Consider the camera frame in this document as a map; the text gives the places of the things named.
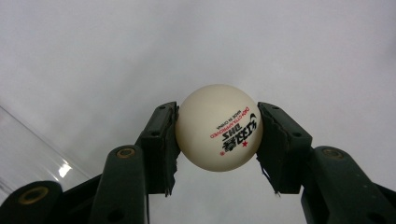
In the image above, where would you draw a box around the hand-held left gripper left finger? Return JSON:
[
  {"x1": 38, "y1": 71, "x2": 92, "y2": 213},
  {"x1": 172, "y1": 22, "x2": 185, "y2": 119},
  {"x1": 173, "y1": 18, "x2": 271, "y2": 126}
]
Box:
[{"x1": 88, "y1": 101, "x2": 182, "y2": 224}]

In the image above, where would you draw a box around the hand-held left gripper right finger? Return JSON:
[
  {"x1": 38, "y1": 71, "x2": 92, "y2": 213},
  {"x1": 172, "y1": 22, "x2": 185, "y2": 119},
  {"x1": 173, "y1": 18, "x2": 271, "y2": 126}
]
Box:
[{"x1": 256, "y1": 101, "x2": 396, "y2": 224}]

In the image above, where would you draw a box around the white ping pong ball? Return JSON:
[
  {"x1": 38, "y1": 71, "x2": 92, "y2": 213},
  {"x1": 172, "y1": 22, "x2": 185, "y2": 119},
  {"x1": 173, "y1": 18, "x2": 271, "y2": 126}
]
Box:
[{"x1": 174, "y1": 83, "x2": 264, "y2": 173}]

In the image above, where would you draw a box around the clear plastic tray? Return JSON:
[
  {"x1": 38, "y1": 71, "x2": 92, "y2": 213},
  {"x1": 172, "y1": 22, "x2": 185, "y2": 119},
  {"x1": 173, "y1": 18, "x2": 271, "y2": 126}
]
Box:
[{"x1": 0, "y1": 105, "x2": 92, "y2": 202}]

